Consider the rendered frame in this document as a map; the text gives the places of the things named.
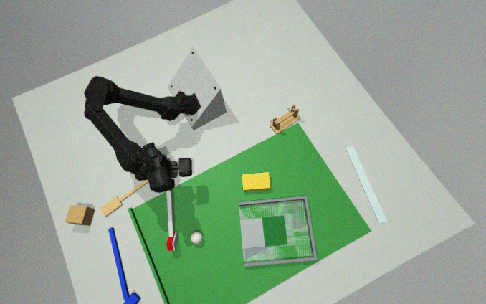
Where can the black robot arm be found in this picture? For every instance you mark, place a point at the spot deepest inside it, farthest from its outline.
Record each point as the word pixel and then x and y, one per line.
pixel 102 91

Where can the tan cube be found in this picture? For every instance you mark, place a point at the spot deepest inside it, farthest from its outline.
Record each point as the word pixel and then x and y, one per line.
pixel 79 215

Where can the red putter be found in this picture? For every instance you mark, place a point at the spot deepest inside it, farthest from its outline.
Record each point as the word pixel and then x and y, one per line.
pixel 172 238

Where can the yellow flat block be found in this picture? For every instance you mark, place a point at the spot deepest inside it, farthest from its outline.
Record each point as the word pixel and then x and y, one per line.
pixel 256 182

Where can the green flat mat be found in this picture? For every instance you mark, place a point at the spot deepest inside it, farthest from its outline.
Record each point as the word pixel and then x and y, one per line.
pixel 212 272

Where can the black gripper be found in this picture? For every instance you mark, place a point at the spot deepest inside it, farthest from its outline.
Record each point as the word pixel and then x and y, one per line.
pixel 185 168

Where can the white golf ball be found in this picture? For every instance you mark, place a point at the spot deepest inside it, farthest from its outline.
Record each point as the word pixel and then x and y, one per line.
pixel 196 237

